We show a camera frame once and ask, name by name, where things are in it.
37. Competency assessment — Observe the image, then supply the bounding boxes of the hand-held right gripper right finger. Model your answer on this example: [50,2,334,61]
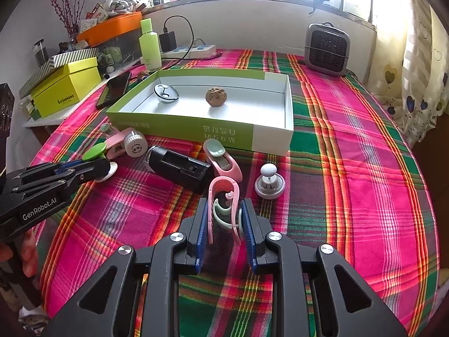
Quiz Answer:
[240,198,409,337]

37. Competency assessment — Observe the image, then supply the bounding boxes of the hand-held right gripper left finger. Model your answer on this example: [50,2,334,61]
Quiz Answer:
[42,199,211,337]

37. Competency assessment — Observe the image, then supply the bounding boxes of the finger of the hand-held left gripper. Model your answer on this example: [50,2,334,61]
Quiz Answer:
[6,168,110,202]
[12,159,107,187]

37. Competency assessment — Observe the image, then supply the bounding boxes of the green mushroom-shaped suction holder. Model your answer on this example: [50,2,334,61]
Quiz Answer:
[82,145,119,183]

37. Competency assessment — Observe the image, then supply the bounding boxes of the pink and grey clip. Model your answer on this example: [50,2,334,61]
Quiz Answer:
[208,177,242,246]

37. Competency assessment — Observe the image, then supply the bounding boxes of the white ball-top knob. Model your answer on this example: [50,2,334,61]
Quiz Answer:
[255,163,285,197]

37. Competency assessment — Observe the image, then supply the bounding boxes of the pink holder with white wheel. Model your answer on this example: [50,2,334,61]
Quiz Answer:
[100,123,146,159]

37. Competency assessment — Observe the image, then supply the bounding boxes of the black rectangular device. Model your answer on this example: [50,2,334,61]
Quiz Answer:
[145,145,214,194]

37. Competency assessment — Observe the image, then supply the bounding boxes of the green and white cardboard box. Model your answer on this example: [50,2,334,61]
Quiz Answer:
[106,69,294,156]

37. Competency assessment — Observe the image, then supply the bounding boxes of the person's left hand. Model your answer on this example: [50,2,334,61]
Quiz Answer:
[0,240,39,278]

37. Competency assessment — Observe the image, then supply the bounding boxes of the yellow-green cardboard box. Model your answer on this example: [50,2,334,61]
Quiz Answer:
[30,57,102,119]

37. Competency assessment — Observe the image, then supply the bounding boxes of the pink clip with grey pad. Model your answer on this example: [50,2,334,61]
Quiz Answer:
[203,138,243,183]

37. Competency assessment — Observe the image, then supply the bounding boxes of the black speaker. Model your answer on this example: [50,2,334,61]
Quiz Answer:
[0,83,15,169]

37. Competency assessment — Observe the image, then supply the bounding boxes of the black smartphone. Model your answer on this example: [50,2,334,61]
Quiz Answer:
[95,72,132,110]

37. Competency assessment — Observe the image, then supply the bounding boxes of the striped grey and white box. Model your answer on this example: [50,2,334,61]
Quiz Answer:
[19,47,99,99]

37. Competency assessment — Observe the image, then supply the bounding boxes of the dark glass jar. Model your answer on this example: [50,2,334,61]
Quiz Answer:
[33,39,50,68]

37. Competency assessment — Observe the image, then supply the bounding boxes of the round silver and black cap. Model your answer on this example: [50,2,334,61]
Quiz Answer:
[154,84,180,104]

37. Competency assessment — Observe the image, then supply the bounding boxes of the glass tank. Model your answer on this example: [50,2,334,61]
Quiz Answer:
[94,30,145,72]

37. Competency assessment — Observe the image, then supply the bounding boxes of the light green plastic bottle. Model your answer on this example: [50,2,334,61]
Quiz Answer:
[139,18,163,71]

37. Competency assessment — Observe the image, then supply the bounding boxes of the brown walnut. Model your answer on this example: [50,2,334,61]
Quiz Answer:
[205,86,228,108]

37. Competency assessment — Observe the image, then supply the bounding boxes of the dried red flower branches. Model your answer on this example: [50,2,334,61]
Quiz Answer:
[43,0,82,41]

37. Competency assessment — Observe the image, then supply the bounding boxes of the black charger plug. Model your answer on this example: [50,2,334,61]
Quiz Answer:
[159,31,178,53]

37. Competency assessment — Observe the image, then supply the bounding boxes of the white and blue power strip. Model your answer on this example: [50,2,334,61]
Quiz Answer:
[161,44,217,60]

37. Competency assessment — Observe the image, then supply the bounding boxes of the white crumpled gloves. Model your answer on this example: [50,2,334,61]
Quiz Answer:
[103,0,141,17]

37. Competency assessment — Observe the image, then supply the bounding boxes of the grey portable heater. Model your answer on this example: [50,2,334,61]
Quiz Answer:
[304,22,352,77]

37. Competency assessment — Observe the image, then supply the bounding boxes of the heart-patterned curtain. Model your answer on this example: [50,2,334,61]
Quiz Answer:
[370,0,449,148]

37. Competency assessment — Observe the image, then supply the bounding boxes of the black window latch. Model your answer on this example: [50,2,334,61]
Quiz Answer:
[308,0,331,15]

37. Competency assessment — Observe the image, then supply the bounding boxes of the black power strip cord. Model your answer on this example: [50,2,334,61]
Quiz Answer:
[159,51,224,69]

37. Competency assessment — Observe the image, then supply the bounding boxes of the black charger cable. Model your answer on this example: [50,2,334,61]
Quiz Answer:
[163,15,196,60]

